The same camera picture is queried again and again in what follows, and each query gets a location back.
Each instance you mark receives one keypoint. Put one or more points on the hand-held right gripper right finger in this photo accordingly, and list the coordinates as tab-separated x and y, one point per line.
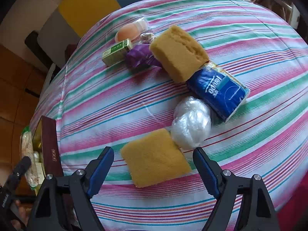
206	172

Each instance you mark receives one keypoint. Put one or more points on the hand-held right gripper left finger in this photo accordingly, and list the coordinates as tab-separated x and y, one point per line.
102	170

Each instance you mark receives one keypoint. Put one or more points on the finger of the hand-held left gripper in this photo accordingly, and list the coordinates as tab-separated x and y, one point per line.
21	167

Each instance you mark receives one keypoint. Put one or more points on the maroon and gold tin box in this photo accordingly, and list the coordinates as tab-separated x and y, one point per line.
49	144

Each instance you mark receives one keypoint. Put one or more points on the balled clear plastic bags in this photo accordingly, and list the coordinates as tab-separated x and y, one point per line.
190	122

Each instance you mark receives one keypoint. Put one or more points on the small yellow sponge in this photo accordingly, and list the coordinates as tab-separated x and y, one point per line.
154	158

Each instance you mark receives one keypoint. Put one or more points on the purple snack packet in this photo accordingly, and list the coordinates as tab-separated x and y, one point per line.
153	61
134	56

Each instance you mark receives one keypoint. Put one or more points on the green carton box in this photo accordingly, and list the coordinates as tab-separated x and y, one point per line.
116	51

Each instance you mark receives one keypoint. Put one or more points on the large yellow sponge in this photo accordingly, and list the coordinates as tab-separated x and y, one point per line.
178	53

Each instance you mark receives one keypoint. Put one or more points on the person's left hand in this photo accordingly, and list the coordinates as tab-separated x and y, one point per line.
21	213

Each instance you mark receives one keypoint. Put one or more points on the clear oat snack packet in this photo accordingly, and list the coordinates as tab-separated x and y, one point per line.
26	146

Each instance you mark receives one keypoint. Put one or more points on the wooden cabinet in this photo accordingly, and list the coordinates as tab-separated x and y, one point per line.
14	93

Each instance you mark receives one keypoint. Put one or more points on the blue tissue pack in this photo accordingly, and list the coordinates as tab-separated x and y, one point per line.
216	89

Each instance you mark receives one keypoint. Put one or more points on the dark brown seat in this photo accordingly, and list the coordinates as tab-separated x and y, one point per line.
70	51

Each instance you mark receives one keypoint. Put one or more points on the small crumpled wrapper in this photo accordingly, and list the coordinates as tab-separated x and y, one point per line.
146	38

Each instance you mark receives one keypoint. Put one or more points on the grey floor mat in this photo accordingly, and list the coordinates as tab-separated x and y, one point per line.
54	28

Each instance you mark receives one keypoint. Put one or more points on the white wrapped round object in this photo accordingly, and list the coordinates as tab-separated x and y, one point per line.
142	24

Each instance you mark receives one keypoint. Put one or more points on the yellow floor mat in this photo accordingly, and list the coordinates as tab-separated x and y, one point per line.
89	9

